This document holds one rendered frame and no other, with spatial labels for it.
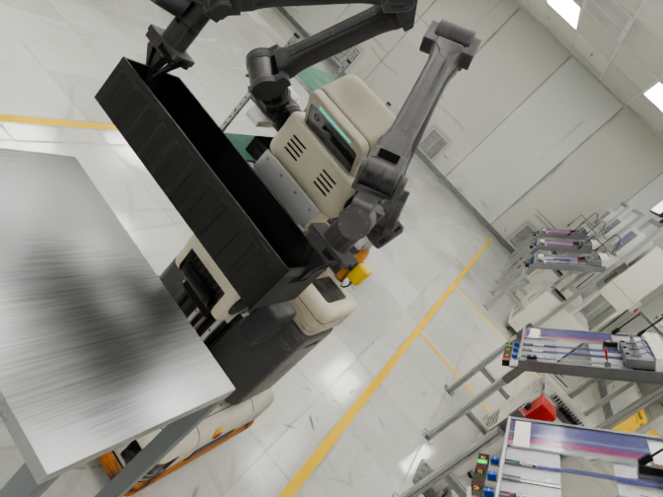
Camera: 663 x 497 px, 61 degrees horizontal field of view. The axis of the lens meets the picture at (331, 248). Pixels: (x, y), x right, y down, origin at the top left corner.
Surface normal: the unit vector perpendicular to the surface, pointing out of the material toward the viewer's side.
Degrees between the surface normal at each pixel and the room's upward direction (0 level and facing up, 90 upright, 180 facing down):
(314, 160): 98
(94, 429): 0
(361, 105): 42
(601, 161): 90
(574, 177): 90
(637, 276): 90
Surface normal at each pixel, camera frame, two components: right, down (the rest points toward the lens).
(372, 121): 0.19, -0.46
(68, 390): 0.66, -0.66
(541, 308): -0.36, 0.14
